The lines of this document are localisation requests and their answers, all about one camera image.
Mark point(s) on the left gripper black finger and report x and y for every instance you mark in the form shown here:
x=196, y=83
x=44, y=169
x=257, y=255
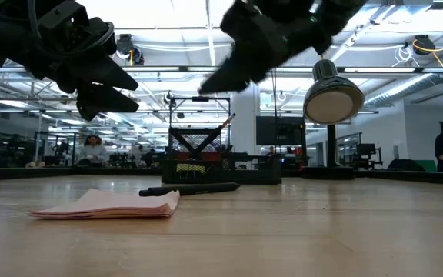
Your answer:
x=104, y=75
x=102, y=102

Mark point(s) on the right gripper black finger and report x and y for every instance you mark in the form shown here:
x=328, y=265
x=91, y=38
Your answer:
x=237, y=73

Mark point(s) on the orange pencil with eraser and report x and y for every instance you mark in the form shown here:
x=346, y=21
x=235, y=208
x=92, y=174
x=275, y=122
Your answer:
x=230, y=119

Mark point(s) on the black pen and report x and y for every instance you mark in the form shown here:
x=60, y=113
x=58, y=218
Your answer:
x=194, y=189
x=185, y=141

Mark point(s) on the pink sticky note pad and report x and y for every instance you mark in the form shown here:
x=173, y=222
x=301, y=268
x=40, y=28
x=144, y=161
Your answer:
x=110, y=205

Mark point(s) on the yellow-green eraser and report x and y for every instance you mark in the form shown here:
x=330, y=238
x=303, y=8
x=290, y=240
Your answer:
x=190, y=168

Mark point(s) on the black mesh desk organizer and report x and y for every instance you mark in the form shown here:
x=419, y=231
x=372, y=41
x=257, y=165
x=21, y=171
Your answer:
x=260, y=169

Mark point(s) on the black monitor screen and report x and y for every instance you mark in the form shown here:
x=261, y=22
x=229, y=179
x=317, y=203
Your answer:
x=279, y=131

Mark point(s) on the black desk lamp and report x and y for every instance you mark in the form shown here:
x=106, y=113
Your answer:
x=333, y=104

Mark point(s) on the green panel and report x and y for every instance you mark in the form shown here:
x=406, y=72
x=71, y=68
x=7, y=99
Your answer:
x=427, y=166

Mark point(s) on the black background station frame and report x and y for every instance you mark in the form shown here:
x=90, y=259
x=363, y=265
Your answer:
x=206, y=99

